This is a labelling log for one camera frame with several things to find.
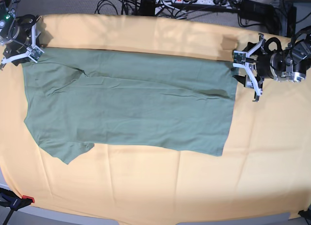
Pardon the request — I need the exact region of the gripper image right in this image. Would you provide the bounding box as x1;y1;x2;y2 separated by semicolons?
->
233;33;308;102

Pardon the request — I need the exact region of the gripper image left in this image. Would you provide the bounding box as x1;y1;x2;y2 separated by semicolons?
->
0;14;41;69

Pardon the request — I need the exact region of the green T-shirt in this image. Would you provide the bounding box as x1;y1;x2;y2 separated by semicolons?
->
22;48;237;164

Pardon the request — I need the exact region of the black power adapter brick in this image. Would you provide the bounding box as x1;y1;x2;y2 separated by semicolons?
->
240;0;274;18

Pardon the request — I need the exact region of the black box far right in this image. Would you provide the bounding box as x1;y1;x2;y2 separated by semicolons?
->
286;3;297;37

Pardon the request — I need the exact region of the white power strip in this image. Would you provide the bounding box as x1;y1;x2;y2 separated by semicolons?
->
157;0;230;7

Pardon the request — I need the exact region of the black clamp right corner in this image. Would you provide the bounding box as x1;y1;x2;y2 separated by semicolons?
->
298;209;311;221

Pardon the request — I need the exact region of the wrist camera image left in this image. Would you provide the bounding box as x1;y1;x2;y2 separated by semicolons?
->
28;46;44;63

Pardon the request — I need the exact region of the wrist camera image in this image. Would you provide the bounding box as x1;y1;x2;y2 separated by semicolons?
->
28;46;44;63
233;51;246;65

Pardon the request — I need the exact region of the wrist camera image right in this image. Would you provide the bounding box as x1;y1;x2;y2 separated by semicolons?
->
233;51;246;65

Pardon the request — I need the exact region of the tangle of black cables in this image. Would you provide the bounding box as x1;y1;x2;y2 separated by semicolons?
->
93;0;195;19

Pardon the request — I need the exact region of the black stand post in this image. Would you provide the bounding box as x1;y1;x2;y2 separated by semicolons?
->
132;0;157;17

